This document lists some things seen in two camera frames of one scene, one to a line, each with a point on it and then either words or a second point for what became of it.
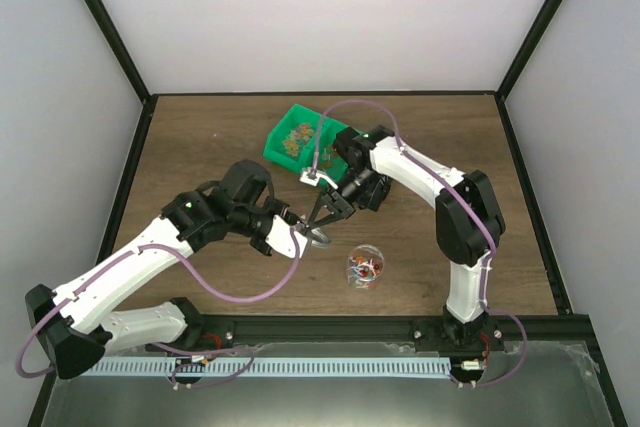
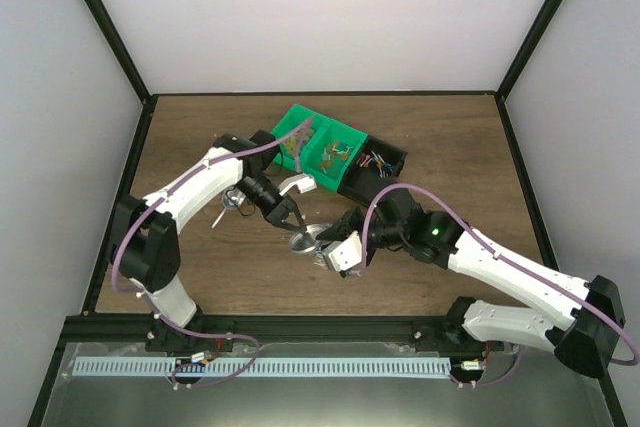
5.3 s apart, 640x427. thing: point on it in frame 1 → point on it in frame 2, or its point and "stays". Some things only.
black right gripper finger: x=336 y=216 → x=331 y=234
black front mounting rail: x=429 y=330 stays
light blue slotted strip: x=269 y=367 stays
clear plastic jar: x=364 y=265 → x=320 y=257
